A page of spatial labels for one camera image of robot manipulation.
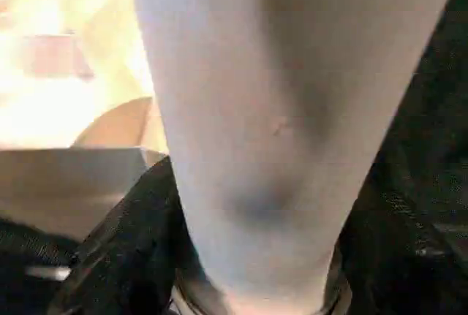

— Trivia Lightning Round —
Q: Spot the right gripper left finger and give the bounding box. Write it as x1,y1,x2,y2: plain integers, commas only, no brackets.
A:
45,156,207,315

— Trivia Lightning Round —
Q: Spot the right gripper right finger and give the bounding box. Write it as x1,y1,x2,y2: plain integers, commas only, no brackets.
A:
338,160,468,315

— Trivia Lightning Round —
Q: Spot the white plastic table leg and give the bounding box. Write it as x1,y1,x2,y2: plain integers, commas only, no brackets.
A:
124,0,466,315

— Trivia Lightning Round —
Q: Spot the white plastic table top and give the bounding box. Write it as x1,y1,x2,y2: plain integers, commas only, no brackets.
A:
0,0,170,244

